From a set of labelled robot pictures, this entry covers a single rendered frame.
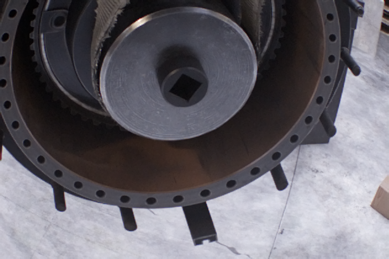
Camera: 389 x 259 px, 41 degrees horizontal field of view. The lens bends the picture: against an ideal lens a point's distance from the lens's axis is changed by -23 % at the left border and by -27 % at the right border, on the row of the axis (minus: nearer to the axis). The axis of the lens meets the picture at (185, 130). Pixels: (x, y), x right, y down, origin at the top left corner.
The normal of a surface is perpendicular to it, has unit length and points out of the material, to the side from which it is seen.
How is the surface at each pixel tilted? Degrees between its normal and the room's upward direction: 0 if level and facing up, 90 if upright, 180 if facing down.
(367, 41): 90
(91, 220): 0
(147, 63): 90
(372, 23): 90
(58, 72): 90
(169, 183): 11
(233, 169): 34
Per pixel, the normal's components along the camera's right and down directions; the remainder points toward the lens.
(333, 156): 0.18, -0.82
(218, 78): 0.19, 0.57
